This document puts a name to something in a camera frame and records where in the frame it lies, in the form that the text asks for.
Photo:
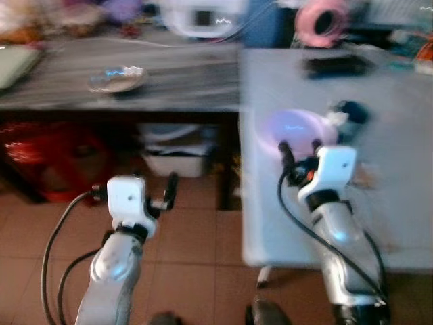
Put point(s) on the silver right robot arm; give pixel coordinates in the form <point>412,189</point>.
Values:
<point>342,244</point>

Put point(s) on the white storage box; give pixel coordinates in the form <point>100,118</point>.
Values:
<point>177,161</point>

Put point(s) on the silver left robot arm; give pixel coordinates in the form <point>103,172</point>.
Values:
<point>111,271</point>

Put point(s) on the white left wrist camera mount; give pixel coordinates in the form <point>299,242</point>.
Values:
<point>126,198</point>

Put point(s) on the white appliance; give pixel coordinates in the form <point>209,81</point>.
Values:
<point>179,17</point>

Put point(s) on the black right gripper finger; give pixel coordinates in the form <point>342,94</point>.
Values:
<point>286,154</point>
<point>316,145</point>

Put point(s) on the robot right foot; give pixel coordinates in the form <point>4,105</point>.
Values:
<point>267,313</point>

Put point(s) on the clear glass dish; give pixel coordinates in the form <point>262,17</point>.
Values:
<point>117,80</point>

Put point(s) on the white table leg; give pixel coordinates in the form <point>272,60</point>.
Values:
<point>263,277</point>

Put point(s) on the purple plate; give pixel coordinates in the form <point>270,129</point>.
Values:
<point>298,127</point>

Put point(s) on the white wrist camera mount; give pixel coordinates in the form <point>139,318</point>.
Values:
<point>333,169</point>
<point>126,198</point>

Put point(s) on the teal box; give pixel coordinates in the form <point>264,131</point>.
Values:
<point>406,46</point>

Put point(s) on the dark blue and white object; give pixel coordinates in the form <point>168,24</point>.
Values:
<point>352,112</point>

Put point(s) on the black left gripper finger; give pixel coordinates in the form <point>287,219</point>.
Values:
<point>172,189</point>

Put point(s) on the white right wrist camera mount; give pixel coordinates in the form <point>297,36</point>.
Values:
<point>333,169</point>

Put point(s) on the red bag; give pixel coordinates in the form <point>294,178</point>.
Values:
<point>47,159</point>

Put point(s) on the purple toy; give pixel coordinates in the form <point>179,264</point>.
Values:
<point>123,9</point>

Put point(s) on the flat black object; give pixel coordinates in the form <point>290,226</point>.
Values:
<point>338,66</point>

